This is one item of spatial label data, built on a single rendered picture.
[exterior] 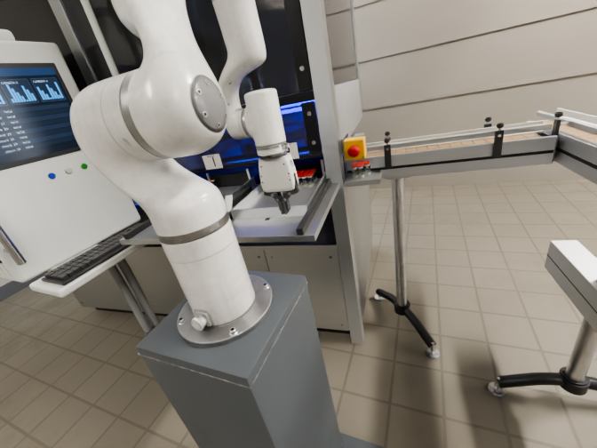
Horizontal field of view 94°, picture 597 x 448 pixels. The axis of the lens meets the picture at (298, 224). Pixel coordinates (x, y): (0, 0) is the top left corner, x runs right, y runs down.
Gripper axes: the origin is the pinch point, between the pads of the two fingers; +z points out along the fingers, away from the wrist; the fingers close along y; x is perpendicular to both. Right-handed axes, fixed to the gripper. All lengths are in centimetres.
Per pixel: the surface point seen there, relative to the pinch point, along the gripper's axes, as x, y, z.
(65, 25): -27, 87, -70
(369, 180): -29.8, -22.2, 3.2
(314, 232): 8.8, -10.6, 4.4
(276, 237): 10.2, -0.3, 5.0
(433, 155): -40, -45, -1
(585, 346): -15, -87, 60
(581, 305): -17, -85, 46
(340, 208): -30.1, -10.4, 14.0
